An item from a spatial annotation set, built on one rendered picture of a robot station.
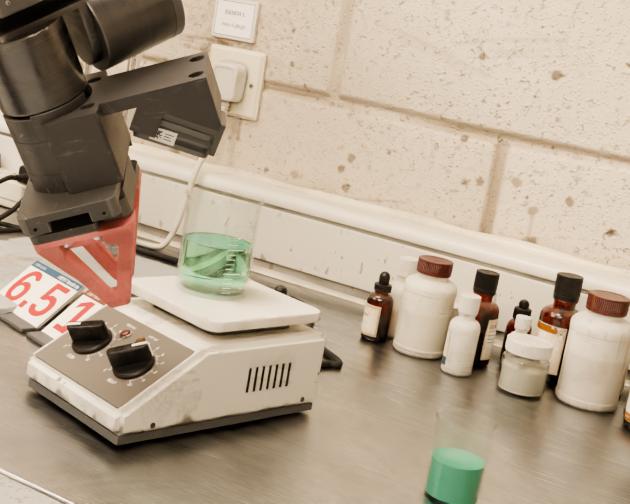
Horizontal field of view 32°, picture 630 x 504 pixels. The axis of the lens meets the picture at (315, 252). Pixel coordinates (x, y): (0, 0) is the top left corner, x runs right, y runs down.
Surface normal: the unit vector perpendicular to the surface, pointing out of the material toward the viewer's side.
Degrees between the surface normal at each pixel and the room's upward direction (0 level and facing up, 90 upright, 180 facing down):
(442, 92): 90
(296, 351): 90
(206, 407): 90
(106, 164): 109
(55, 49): 85
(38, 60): 98
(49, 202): 31
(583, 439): 0
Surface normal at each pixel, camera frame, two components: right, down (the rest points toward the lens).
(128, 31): 0.62, 0.45
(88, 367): -0.21, -0.82
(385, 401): 0.17, -0.96
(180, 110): 0.07, 0.54
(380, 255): -0.51, 0.10
